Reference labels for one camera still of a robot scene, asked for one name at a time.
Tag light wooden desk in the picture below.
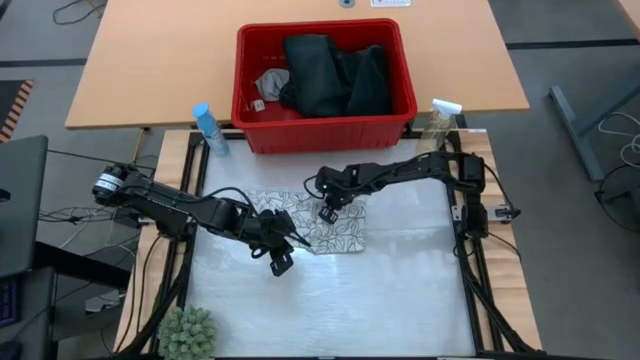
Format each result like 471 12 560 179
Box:
64 0 531 131

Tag clear spray bottle white trigger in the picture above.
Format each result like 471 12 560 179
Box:
415 98 464 155

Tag white leaf-print garment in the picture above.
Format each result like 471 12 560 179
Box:
243 188 370 256

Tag black aluminium table frame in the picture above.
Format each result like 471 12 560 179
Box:
114 127 539 360

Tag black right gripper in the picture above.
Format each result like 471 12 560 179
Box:
313 165 369 225

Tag red plastic laundry bin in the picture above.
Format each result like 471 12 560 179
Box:
230 18 419 155

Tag black side stand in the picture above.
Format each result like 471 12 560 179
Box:
0 239 132 360

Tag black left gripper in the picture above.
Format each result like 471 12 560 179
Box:
239 207 312 254

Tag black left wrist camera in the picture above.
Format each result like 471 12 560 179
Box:
268 246 295 278

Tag dark blue jeans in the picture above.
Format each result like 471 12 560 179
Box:
278 33 394 120

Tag white floor cable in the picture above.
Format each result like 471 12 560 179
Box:
597 110 640 169

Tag green artificial plant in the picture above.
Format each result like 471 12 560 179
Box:
157 305 219 360

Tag wooden desk corner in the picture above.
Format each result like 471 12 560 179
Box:
614 0 640 39

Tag small grey cloth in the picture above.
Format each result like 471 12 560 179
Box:
254 68 291 103

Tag blue air freshener spray bottle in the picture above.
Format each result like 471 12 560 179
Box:
192 102 231 157

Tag grey metal table leg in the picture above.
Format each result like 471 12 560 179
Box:
548 74 640 182

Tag black floor cable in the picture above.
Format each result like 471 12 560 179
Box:
52 0 109 26

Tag yellow cable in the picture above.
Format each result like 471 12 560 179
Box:
130 127 149 166

